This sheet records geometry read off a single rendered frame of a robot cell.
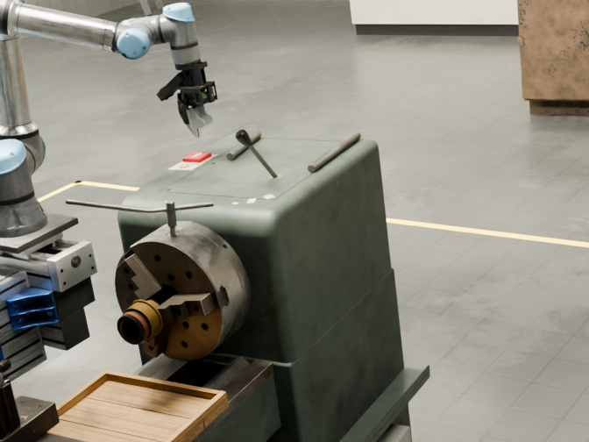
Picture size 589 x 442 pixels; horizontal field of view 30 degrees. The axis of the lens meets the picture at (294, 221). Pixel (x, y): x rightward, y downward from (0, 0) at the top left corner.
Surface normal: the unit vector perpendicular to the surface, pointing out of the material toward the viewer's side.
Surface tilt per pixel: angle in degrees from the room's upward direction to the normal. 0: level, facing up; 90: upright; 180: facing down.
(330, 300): 90
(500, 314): 0
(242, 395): 90
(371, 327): 90
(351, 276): 90
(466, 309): 0
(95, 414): 0
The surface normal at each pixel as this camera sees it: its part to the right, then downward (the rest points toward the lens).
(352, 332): 0.86, 0.07
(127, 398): -0.13, -0.93
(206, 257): 0.53, -0.59
